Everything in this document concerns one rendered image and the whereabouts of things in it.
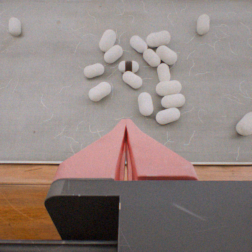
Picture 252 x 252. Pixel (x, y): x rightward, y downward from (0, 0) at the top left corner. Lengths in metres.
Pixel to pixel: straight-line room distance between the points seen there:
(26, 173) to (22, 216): 0.05
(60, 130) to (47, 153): 0.04
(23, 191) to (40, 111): 0.11
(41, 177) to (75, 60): 0.18
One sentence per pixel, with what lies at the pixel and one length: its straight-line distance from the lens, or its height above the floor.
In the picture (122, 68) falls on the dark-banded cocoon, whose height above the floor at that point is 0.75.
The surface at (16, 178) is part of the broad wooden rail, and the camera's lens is 0.26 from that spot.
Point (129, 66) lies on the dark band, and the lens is 0.27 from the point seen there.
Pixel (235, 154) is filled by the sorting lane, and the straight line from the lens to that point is 0.28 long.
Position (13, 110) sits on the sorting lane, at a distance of 0.31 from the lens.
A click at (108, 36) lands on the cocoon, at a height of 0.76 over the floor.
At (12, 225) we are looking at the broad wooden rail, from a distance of 0.26.
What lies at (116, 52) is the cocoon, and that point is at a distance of 0.28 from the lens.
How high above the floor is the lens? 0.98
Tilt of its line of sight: 75 degrees down
